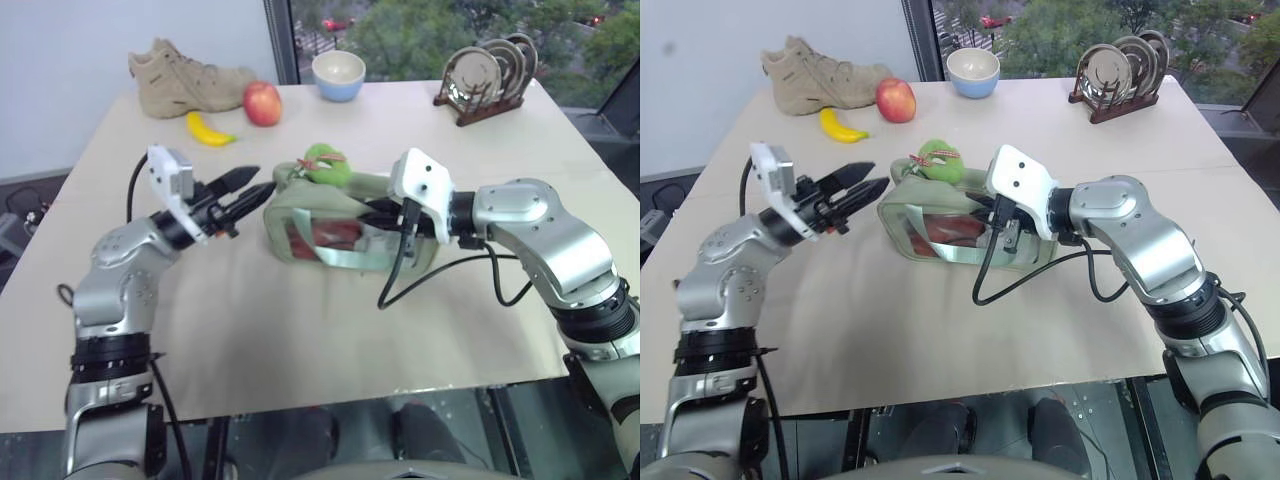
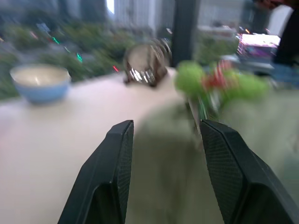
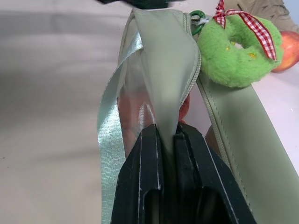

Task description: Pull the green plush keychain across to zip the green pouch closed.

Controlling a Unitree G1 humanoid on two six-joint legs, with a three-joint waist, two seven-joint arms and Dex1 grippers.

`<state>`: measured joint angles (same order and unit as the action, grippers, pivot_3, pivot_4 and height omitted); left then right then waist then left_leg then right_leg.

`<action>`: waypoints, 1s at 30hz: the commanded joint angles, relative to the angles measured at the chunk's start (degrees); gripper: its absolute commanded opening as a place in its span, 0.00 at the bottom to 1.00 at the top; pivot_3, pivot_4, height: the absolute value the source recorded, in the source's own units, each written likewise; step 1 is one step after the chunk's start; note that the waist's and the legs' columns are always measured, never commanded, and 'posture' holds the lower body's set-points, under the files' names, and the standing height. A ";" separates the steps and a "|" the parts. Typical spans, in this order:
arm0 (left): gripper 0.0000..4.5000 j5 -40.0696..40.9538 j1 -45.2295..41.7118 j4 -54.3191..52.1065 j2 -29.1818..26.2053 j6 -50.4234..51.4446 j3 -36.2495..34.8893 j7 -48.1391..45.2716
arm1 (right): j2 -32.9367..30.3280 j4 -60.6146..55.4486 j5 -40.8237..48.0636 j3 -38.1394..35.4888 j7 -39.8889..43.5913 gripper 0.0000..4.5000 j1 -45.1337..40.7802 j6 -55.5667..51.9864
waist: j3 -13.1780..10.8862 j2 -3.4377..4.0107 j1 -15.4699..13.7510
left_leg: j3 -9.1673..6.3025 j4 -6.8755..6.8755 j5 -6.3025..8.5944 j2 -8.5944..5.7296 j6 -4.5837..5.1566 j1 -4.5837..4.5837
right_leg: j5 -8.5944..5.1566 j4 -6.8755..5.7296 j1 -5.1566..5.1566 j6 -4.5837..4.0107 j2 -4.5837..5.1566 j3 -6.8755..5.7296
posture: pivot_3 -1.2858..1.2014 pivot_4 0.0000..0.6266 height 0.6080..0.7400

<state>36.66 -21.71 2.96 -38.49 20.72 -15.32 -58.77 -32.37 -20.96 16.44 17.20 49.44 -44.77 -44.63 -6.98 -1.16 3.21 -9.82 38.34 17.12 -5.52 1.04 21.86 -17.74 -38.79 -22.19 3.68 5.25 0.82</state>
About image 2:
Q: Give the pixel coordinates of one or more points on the dark window frame post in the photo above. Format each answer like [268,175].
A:
[183,32]

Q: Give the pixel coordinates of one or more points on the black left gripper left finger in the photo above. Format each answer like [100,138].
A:
[102,172]

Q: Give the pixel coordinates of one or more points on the blue and white bowl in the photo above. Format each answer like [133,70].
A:
[40,82]

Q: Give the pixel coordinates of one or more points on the dark round woven basket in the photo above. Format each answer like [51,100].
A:
[146,64]

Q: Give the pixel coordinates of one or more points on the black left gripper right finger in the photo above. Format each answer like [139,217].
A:
[236,172]

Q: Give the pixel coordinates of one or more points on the person in dark clothing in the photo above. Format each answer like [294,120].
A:
[288,32]

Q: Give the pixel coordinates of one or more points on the green fabric zip pouch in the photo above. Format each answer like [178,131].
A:
[177,168]

